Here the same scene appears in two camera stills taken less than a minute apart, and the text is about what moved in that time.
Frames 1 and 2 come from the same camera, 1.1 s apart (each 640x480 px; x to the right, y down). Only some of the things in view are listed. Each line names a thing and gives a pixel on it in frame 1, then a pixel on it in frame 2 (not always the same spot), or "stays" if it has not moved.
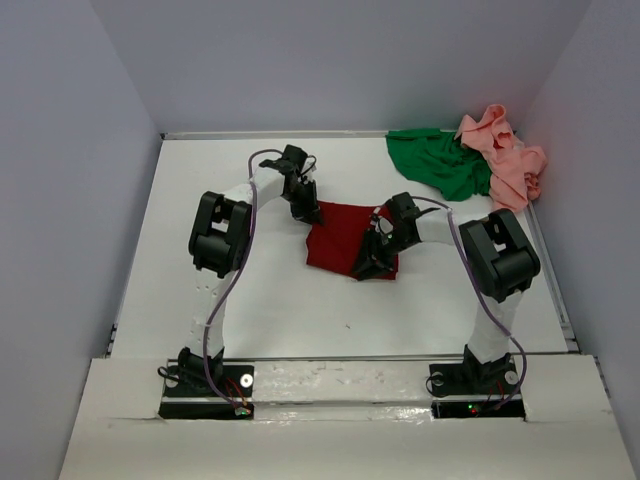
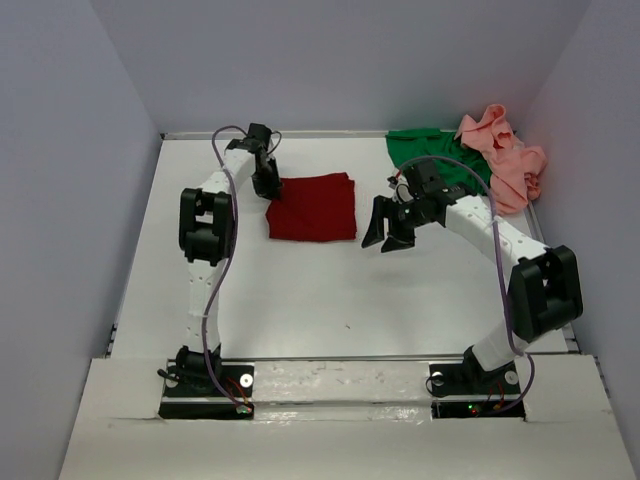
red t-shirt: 337,242 -> 314,208
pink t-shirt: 515,168 stays
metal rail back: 268,133 stays
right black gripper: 377,248 -> 398,220
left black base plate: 236,382 stays
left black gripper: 305,204 -> 266,175
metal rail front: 335,358 stays
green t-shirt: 442,161 stays
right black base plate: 475,379 stays
